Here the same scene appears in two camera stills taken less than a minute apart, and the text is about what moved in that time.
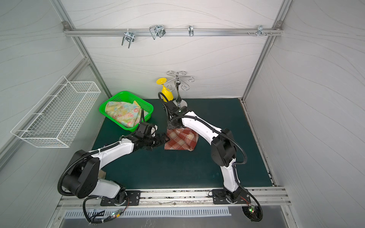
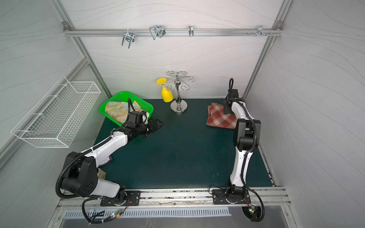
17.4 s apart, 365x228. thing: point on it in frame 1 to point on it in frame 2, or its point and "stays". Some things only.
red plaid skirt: (181, 138) to (216, 117)
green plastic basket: (126, 97) stays
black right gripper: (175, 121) to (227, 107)
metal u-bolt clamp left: (128, 35) stays
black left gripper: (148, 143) to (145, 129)
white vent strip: (119, 213) stays
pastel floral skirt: (128, 113) stays
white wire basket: (56, 118) stays
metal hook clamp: (190, 30) stays
